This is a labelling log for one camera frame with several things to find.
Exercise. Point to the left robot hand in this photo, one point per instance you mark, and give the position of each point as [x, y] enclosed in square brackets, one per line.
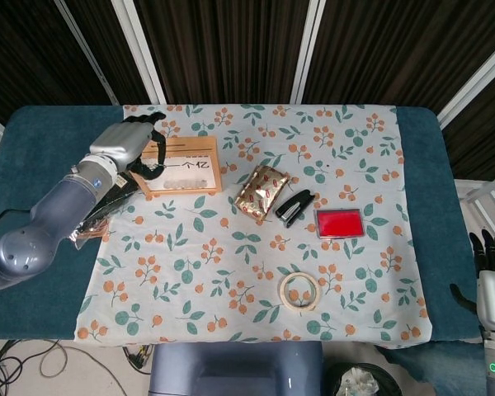
[117, 140]

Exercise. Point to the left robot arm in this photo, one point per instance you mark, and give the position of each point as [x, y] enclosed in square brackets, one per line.
[49, 214]

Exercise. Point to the teal table cover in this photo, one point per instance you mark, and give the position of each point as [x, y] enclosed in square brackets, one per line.
[45, 123]

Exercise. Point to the white metal rack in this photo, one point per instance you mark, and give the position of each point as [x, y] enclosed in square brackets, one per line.
[484, 189]

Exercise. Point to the gold foil packet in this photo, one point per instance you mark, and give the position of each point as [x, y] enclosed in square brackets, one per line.
[262, 194]

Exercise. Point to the black trash bin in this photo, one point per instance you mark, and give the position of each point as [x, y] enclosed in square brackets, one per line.
[354, 381]

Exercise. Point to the red ink pad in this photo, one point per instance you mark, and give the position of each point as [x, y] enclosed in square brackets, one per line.
[340, 222]

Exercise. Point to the floral print tablecloth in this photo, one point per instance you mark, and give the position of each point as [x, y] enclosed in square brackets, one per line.
[251, 255]

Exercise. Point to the black stapler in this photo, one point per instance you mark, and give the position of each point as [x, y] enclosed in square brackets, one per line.
[295, 206]

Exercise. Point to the beige masking tape roll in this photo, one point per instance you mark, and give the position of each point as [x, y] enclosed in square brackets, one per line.
[284, 299]

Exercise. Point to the blue-grey robot torso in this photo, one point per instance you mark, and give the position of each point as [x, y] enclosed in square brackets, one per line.
[231, 367]

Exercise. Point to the wooden box with label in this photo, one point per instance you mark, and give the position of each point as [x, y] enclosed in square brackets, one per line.
[198, 146]

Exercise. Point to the white partition post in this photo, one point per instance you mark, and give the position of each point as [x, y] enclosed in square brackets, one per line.
[138, 45]
[307, 49]
[86, 53]
[474, 78]

